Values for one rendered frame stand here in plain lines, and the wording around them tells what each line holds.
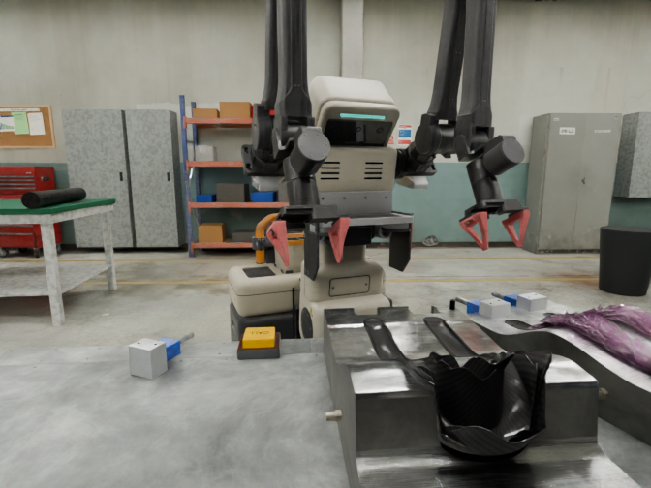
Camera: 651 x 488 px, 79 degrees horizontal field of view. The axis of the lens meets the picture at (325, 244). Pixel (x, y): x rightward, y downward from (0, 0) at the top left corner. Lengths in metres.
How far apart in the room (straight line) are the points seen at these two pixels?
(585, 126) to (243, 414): 6.31
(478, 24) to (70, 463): 1.04
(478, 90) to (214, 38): 5.64
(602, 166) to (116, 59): 6.91
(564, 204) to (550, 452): 6.08
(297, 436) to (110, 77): 6.42
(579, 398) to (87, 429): 0.62
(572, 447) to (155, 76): 6.37
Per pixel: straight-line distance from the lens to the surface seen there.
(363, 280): 1.11
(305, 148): 0.67
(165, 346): 0.78
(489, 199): 0.91
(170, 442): 0.62
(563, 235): 6.59
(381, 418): 0.44
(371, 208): 1.06
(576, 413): 0.53
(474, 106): 0.98
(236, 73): 6.25
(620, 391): 0.71
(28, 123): 7.27
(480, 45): 1.01
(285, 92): 0.78
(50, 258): 3.56
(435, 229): 6.34
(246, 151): 1.04
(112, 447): 0.64
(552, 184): 6.41
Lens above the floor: 1.15
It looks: 10 degrees down
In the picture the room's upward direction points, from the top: straight up
